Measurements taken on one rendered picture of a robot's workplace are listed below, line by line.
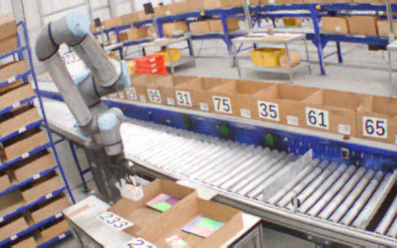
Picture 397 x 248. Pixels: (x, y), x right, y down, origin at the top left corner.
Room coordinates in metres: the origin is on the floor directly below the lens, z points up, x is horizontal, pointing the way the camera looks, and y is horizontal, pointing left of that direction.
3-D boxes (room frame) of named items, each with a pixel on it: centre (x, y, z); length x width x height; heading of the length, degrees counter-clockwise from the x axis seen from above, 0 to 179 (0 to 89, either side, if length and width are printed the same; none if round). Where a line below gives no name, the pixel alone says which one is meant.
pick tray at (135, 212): (1.56, 0.30, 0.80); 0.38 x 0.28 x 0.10; 134
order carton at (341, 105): (1.88, -0.83, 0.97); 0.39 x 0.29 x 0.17; 38
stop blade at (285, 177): (1.67, -0.42, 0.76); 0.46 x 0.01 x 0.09; 128
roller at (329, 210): (1.39, -0.64, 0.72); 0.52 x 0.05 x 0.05; 128
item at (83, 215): (1.55, 0.35, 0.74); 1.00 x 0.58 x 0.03; 41
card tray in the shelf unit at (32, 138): (2.55, 1.45, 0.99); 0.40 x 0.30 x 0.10; 125
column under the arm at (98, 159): (1.91, 0.55, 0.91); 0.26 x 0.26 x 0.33; 41
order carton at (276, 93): (2.19, -0.59, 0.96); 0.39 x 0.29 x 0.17; 38
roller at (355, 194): (1.34, -0.68, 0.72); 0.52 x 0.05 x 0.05; 128
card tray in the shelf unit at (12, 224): (2.25, 1.84, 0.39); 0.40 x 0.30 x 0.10; 129
